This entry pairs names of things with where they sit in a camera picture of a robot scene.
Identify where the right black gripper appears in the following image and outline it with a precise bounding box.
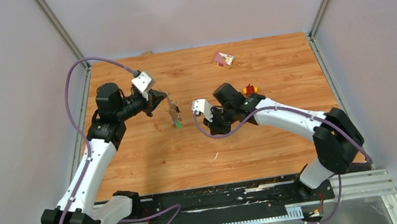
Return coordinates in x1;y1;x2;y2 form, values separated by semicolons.
201;103;239;139

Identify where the large perforated metal keyring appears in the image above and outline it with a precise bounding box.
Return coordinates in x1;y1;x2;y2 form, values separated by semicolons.
163;96;182;126

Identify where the green key tag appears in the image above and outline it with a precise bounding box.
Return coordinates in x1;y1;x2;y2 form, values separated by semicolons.
175;121;183;129

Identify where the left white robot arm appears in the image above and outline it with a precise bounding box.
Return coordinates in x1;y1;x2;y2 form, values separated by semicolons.
41;73;167;224

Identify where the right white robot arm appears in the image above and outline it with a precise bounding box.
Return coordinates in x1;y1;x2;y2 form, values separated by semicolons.
191;83;371;201

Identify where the toy brick car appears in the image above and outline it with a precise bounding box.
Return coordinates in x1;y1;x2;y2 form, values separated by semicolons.
242;84;259;96

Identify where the pink patterned wooden block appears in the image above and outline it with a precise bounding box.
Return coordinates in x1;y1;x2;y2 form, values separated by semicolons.
212;52;235;68

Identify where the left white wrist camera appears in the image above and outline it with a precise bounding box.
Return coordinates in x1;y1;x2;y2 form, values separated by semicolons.
131;71;156;93

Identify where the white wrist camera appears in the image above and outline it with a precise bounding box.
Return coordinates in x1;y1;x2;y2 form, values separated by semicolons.
192;99;213;122
131;71;156;93

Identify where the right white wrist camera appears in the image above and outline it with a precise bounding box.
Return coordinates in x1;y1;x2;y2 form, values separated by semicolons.
192;99;213;122

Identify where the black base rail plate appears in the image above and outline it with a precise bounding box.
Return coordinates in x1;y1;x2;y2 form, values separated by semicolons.
131;174;335;224

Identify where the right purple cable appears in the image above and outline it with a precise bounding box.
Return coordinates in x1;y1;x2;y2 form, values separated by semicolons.
192;88;374;189

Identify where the purple cable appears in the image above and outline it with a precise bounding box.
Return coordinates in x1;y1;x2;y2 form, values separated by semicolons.
192;88;374;189
30;50;163;224

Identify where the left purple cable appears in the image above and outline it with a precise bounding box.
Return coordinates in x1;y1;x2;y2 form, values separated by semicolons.
30;50;163;224

